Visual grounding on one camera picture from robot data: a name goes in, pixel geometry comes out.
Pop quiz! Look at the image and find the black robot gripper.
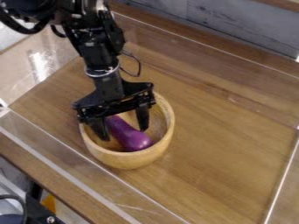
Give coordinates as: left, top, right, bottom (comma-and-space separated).
72, 71, 155, 141

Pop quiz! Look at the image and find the purple toy eggplant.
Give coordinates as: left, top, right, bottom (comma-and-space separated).
106, 115, 152, 152

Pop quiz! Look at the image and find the brown wooden bowl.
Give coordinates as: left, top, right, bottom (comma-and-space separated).
78, 93, 175, 170

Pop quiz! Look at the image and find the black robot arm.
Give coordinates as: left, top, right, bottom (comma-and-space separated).
0, 0, 155, 141

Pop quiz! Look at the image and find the black clamp with screw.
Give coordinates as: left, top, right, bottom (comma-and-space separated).
25, 181, 65, 224

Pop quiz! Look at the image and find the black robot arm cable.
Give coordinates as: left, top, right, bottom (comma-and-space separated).
117, 50, 142, 79

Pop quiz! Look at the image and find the clear acrylic tray wall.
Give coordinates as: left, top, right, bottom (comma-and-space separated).
0, 16, 299, 224

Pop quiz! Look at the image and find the black cable bottom left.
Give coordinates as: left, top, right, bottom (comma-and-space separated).
0, 193, 28, 224

